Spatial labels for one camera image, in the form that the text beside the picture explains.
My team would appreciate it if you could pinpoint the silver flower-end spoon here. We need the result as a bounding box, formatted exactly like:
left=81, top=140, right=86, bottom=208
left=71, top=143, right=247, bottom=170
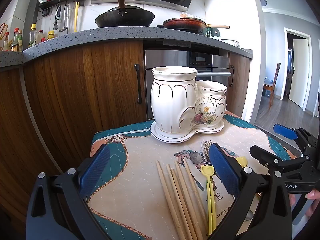
left=241, top=209, right=254, bottom=222

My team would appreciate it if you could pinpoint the wooden chair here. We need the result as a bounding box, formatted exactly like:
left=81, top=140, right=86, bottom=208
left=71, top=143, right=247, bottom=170
left=263, top=62, right=281, bottom=109

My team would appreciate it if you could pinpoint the printed quilted cloth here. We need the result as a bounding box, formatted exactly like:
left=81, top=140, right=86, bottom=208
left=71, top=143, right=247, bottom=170
left=90, top=114, right=298, bottom=240

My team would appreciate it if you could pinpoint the white ceramic drip tray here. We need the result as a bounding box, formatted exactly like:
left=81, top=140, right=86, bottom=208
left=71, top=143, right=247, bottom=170
left=150, top=120, right=225, bottom=144

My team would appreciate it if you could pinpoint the silver fork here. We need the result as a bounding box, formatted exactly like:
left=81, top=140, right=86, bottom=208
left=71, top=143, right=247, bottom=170
left=201, top=141, right=210, bottom=163

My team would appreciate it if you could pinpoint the red frying pan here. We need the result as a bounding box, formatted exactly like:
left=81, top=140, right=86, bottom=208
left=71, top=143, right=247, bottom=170
left=157, top=15, right=230, bottom=34

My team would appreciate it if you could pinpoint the narrow wooden cabinet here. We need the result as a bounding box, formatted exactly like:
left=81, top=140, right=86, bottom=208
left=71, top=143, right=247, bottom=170
left=226, top=52, right=252, bottom=119

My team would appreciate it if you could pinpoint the white door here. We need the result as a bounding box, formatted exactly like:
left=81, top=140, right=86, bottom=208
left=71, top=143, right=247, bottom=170
left=289, top=38, right=309, bottom=110

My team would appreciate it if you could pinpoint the white bowl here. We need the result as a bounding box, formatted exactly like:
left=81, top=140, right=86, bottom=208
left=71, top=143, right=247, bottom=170
left=221, top=39, right=240, bottom=48

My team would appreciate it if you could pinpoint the grey speckled countertop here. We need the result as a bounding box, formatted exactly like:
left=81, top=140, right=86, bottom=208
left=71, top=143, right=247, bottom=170
left=0, top=25, right=253, bottom=68

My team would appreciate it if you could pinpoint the black wall rack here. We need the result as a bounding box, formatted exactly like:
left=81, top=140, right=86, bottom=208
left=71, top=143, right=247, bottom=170
left=38, top=0, right=87, bottom=15

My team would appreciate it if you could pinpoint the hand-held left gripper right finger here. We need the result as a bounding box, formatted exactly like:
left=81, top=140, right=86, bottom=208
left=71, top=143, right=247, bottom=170
left=207, top=142, right=293, bottom=240

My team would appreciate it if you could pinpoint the oil bottle yellow cap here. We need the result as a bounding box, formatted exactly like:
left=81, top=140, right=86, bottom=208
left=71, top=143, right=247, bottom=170
left=28, top=24, right=37, bottom=48

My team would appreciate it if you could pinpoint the person's right hand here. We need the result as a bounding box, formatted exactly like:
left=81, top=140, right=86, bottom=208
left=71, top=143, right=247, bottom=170
left=289, top=189, right=320, bottom=218

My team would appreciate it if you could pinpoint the black wok wooden handle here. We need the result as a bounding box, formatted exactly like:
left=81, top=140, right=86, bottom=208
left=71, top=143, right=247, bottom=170
left=94, top=0, right=155, bottom=28

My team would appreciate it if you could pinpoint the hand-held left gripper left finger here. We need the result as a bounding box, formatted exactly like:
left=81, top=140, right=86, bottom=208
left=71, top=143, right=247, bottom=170
left=26, top=144, right=112, bottom=240

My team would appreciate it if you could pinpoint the white ceramic utensil holder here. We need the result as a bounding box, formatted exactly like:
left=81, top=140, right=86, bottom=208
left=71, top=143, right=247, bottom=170
left=151, top=66, right=227, bottom=133

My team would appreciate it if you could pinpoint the steel oven handle bar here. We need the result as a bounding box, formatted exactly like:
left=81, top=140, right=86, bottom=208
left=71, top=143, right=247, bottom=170
left=196, top=71, right=232, bottom=77

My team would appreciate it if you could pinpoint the wide wooden cabinet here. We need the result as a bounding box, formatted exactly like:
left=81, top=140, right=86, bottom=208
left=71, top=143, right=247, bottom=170
left=0, top=40, right=148, bottom=230

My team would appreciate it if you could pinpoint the yellow tulip handle utensil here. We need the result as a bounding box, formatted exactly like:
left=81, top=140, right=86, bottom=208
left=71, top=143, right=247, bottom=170
left=235, top=156, right=248, bottom=168
left=201, top=165, right=217, bottom=235

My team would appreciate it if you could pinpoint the dark sauce bottle red cap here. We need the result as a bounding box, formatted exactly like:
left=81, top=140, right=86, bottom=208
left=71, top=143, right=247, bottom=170
left=11, top=27, right=20, bottom=52

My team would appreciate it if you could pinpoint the metal ladle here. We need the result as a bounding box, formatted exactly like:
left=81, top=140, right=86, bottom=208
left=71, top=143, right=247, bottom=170
left=59, top=3, right=70, bottom=32

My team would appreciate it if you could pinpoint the stainless steel oven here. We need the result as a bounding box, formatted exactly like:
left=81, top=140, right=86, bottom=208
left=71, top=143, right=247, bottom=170
left=144, top=49, right=232, bottom=120

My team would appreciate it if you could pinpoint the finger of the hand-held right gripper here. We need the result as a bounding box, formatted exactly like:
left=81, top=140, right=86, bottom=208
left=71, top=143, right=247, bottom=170
left=250, top=145, right=309, bottom=172
left=273, top=123, right=320, bottom=155

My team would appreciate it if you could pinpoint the long black cabinet handle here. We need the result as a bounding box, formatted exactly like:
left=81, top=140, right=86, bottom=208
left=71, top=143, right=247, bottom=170
left=134, top=64, right=142, bottom=105

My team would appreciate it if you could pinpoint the dark hanging utensil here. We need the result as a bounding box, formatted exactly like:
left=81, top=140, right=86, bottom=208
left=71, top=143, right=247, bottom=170
left=53, top=5, right=62, bottom=30

